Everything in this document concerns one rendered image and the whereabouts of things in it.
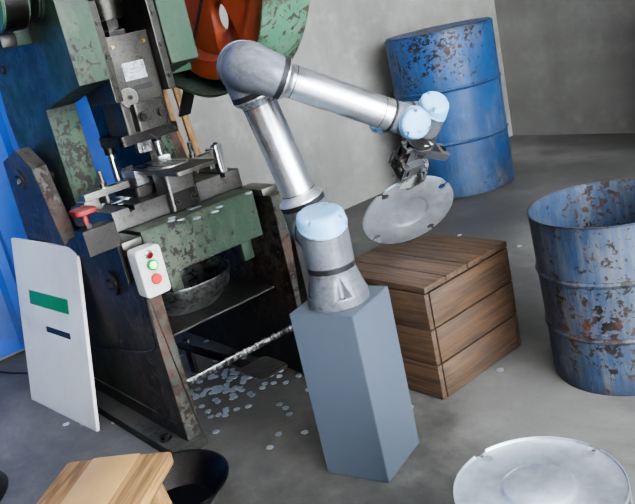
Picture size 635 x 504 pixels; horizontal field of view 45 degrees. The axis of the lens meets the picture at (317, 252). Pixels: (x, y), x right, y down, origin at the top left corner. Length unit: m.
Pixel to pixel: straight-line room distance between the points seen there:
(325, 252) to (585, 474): 0.74
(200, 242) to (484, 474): 1.17
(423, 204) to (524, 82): 3.20
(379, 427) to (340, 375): 0.16
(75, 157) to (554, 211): 1.47
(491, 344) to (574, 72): 3.11
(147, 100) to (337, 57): 2.25
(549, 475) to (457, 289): 0.90
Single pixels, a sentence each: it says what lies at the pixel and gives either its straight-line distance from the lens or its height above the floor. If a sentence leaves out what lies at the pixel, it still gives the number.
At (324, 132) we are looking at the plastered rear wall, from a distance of 4.35.
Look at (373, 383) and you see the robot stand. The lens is 1.86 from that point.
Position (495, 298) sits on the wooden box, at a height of 0.20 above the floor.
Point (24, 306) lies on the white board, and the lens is 2.95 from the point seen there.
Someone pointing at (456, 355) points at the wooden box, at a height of 0.11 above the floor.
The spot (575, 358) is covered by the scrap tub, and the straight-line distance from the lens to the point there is 2.20.
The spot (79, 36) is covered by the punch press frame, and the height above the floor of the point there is 1.19.
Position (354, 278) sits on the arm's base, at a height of 0.51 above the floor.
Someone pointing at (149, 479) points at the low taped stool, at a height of 0.33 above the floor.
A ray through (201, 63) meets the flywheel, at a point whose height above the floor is 1.03.
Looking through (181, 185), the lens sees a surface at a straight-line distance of 2.31.
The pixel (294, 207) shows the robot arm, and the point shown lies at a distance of 1.88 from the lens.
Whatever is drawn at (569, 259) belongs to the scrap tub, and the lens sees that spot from 2.05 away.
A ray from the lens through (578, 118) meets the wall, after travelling 5.29.
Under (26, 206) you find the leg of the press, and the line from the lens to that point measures 2.77.
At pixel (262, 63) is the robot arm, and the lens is 1.71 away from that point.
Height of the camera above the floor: 1.12
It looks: 17 degrees down
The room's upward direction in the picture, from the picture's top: 13 degrees counter-clockwise
